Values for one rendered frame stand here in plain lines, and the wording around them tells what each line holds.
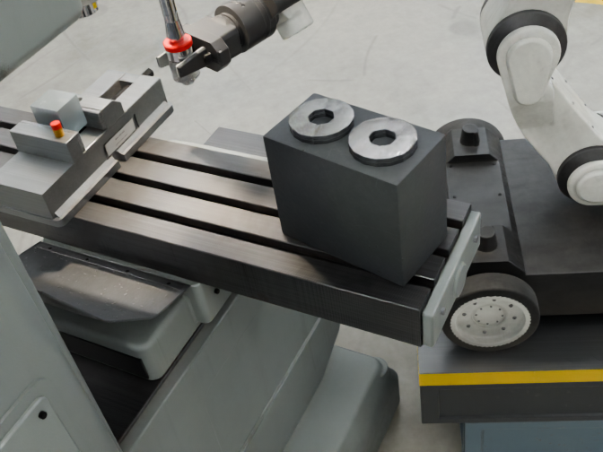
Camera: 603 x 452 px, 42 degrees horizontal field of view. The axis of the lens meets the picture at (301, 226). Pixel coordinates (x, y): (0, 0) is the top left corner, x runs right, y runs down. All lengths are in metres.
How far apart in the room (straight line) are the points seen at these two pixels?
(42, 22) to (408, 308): 0.59
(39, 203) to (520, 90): 0.87
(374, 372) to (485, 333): 0.36
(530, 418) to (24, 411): 1.20
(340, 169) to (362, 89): 2.23
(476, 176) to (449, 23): 1.86
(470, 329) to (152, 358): 0.72
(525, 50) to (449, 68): 1.87
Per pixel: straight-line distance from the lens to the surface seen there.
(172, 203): 1.31
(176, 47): 1.31
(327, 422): 1.89
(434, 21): 3.67
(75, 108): 1.39
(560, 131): 1.66
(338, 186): 1.05
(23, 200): 1.36
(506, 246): 1.66
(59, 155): 1.36
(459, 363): 1.72
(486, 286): 1.60
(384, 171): 1.00
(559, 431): 1.94
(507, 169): 1.91
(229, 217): 1.26
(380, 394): 1.98
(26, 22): 0.97
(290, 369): 1.77
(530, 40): 1.47
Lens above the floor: 1.78
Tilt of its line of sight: 42 degrees down
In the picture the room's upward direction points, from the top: 10 degrees counter-clockwise
